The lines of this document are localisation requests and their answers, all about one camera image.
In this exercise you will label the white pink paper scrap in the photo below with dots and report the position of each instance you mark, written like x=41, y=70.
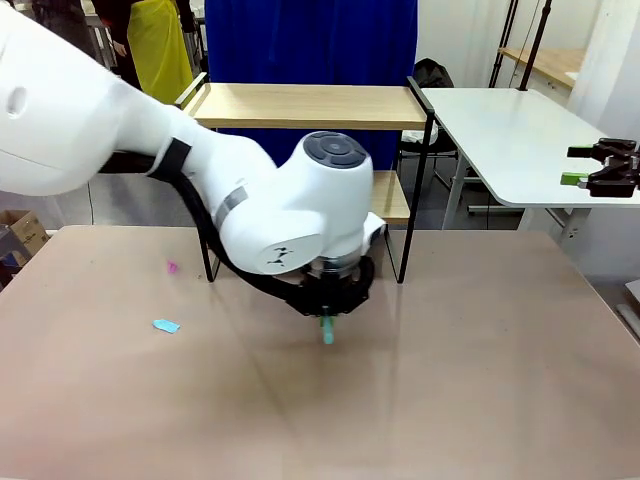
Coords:
x=172, y=268

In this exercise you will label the wooden workbench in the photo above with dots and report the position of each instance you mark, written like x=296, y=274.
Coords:
x=555, y=62

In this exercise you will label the figure in yellow apron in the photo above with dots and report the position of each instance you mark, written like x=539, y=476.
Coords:
x=160, y=45

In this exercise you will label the light blue paper scrap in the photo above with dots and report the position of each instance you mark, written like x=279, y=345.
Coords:
x=166, y=326

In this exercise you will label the black folding chair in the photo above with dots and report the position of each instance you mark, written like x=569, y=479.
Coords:
x=442, y=152

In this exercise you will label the grey metal base plate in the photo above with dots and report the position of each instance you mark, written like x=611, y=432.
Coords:
x=631, y=320

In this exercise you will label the figure in black clothes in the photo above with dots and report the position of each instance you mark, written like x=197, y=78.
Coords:
x=122, y=30

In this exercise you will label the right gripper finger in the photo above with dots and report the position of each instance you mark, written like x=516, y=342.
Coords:
x=615, y=182
x=617, y=149

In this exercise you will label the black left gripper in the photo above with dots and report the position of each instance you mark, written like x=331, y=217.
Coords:
x=345, y=295

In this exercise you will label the thick black stand pole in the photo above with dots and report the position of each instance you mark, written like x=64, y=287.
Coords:
x=536, y=45

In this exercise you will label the two-tier wood shelf black frame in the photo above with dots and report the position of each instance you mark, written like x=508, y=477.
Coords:
x=310, y=105

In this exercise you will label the figure in dark grey jacket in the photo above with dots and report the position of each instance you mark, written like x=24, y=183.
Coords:
x=65, y=12

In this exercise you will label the printed cardboard box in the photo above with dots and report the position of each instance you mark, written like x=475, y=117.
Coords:
x=27, y=230

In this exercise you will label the black backpack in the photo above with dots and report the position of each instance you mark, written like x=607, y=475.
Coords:
x=432, y=72

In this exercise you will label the white table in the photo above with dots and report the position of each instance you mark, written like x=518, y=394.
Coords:
x=525, y=140

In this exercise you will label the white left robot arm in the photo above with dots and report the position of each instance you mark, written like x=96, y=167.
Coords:
x=75, y=100

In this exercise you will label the thin black tripod pole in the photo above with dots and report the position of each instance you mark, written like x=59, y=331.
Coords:
x=502, y=45

